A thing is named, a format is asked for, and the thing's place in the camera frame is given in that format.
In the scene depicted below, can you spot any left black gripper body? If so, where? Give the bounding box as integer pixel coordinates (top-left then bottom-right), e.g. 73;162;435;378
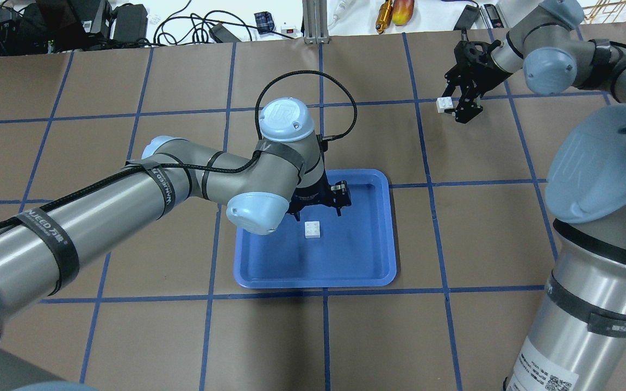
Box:
286;174;352;215

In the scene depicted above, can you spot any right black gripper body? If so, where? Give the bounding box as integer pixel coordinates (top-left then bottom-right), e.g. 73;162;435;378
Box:
445;41;509;98

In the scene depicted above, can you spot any white block robot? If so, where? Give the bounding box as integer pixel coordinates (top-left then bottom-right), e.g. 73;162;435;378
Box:
436;96;455;113
304;220;322;238

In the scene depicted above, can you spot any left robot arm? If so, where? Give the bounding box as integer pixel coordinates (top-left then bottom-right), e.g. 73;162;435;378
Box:
0;91;351;390

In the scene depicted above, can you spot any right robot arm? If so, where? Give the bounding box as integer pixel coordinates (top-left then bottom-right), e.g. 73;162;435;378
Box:
442;1;626;390

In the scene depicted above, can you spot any blue plastic tray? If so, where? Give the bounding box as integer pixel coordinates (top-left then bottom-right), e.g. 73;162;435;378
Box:
233;169;398;289

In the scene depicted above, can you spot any red yellow mango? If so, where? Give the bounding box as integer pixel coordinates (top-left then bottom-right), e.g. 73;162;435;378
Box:
392;0;415;26

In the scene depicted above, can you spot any brass cylinder tool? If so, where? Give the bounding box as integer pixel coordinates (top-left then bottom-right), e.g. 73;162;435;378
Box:
375;0;393;35

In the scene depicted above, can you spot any black power adapter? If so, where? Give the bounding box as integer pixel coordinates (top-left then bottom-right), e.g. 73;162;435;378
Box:
209;24;241;43

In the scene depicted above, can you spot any aluminium frame post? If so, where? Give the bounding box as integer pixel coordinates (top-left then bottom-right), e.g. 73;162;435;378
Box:
302;0;330;45

